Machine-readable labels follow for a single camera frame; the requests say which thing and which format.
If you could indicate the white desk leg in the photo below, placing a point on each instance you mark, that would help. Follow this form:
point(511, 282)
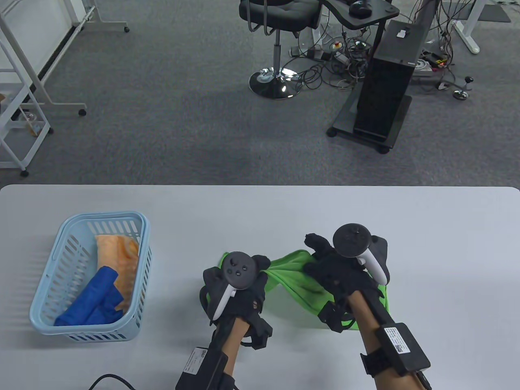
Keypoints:
point(467, 28)

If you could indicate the black computer mouse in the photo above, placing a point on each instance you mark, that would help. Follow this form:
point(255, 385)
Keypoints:
point(359, 8)

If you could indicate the person's right hand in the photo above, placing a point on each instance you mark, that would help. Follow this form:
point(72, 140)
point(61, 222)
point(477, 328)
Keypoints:
point(337, 276)

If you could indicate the person's right forearm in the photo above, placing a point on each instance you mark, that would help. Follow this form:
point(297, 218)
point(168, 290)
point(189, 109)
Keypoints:
point(367, 325)

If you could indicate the white whiteboard stand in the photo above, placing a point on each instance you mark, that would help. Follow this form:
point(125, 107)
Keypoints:
point(40, 87)

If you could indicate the white power strip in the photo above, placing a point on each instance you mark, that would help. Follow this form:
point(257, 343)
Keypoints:
point(302, 52)

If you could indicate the small metal stand black knob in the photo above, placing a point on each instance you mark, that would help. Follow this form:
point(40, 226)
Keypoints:
point(461, 95)

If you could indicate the black desk column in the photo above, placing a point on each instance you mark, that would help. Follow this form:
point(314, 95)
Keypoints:
point(426, 16)

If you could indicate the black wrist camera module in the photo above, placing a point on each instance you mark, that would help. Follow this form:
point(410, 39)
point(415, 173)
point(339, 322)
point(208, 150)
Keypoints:
point(260, 335)
point(333, 319)

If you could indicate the light blue plastic basket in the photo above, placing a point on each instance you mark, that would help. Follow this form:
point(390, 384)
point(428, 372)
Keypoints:
point(101, 214)

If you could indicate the person's left forearm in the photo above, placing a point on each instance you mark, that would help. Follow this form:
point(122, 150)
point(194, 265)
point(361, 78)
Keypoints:
point(233, 341)

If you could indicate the white wheeled rack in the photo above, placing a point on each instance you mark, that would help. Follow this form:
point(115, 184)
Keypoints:
point(16, 122)

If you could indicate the black office chair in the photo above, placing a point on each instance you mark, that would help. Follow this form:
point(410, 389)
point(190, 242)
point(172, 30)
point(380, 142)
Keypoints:
point(280, 12)

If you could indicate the blue towel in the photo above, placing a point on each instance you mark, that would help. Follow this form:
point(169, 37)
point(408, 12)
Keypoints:
point(95, 300)

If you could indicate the orange towel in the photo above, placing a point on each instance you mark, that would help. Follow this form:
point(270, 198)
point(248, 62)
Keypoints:
point(122, 252)

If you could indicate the grey floor base plate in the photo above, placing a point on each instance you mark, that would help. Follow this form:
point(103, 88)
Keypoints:
point(422, 67)

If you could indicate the dark floor mat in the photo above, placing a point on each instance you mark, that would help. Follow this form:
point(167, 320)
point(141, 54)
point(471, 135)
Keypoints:
point(493, 12)

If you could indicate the black rolling desk stand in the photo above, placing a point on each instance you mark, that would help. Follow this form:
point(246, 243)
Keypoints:
point(378, 14)

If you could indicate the black computer tower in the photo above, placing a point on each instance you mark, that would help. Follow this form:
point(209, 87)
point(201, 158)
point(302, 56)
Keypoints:
point(386, 89)

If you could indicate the green rectangular towel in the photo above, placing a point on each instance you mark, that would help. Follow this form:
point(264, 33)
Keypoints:
point(292, 272)

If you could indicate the person's left hand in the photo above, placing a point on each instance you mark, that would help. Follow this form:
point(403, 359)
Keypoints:
point(254, 292)

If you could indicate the black labelled sensor box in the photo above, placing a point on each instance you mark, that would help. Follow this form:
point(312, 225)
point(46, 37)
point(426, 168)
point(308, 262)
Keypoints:
point(406, 349)
point(207, 369)

